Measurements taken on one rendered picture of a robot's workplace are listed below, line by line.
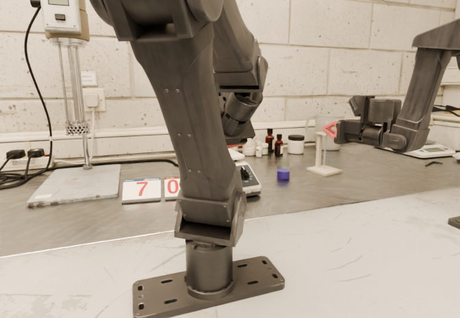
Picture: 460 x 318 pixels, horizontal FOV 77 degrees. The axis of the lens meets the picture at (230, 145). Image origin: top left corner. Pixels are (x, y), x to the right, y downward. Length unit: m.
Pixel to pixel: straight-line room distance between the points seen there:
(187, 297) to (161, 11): 0.33
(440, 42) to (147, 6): 0.63
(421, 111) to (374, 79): 0.91
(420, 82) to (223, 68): 0.50
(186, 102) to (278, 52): 1.12
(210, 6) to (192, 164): 0.16
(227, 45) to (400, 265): 0.42
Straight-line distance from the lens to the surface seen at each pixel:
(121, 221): 0.65
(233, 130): 0.57
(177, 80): 0.26
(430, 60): 0.79
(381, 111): 0.84
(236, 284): 0.43
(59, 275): 0.53
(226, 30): 0.37
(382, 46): 1.72
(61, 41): 0.88
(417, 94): 0.80
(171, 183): 0.77
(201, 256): 0.38
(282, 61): 1.38
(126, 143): 1.18
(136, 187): 0.77
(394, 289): 0.50
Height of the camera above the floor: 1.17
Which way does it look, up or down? 11 degrees down
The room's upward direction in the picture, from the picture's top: straight up
